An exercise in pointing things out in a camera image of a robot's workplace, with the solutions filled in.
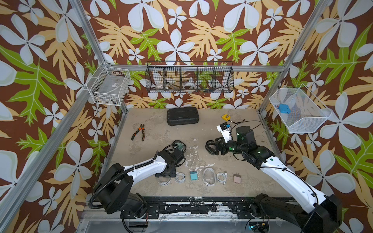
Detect teal charger lower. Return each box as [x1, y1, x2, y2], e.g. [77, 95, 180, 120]
[190, 171, 198, 181]

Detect black hard case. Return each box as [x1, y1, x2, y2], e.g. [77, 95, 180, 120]
[167, 107, 200, 126]

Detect white mesh basket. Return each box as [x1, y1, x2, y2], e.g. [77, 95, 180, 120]
[270, 84, 332, 134]

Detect pink charger lower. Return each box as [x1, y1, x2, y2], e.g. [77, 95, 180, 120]
[233, 174, 242, 184]

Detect black wire basket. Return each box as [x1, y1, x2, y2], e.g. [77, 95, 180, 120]
[145, 61, 235, 93]

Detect blue object in basket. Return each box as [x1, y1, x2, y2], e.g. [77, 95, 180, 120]
[277, 104, 291, 114]

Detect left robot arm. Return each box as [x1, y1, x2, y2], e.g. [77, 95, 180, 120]
[88, 144, 186, 218]

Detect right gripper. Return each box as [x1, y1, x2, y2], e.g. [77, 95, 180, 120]
[206, 135, 247, 156]

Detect yellow tape measure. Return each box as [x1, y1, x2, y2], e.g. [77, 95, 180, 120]
[222, 114, 245, 124]

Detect white wire basket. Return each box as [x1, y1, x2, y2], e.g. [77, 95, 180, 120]
[87, 62, 131, 106]

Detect orange black pliers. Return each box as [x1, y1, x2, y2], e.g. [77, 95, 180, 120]
[131, 124, 145, 141]

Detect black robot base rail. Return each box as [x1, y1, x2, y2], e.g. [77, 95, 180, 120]
[118, 196, 252, 220]

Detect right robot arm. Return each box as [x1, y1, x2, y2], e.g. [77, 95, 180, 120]
[213, 122, 342, 233]

